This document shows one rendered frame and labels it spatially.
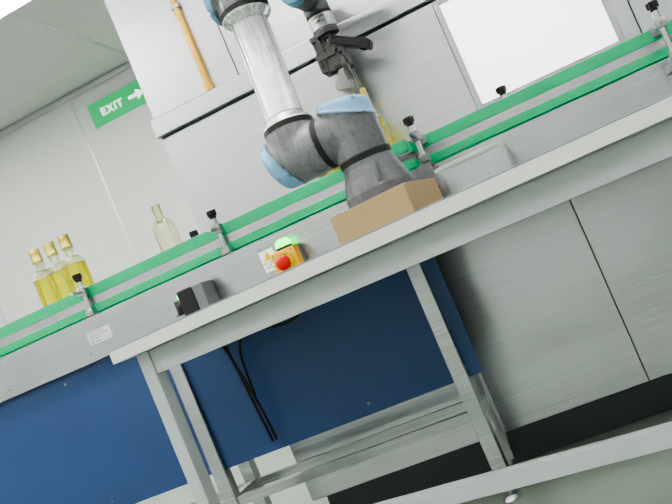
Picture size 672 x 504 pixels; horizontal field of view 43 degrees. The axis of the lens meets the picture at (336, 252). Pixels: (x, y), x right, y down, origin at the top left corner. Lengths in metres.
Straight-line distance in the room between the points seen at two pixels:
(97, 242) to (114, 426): 3.80
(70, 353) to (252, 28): 1.16
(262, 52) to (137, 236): 4.32
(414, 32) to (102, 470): 1.57
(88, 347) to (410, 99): 1.18
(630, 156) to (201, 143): 1.49
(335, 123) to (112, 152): 4.55
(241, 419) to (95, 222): 4.04
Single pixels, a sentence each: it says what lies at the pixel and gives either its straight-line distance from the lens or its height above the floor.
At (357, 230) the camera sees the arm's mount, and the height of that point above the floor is 0.76.
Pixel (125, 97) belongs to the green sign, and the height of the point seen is 2.51.
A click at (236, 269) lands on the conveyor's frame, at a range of 2.35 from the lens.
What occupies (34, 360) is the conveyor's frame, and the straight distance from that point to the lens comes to 2.68.
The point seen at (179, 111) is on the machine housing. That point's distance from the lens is 2.73.
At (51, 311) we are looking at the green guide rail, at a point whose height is 0.94.
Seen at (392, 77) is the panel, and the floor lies 1.18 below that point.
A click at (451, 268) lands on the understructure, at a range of 2.51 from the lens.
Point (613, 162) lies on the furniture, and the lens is 1.62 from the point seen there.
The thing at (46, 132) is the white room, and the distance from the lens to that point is 6.54.
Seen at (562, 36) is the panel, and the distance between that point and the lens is 2.49.
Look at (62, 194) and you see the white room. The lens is 6.45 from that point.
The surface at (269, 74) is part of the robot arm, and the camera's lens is 1.90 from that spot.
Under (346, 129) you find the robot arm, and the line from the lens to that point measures 1.78.
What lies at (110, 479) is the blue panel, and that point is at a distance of 2.66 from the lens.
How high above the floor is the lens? 0.65
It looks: 3 degrees up
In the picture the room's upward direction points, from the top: 23 degrees counter-clockwise
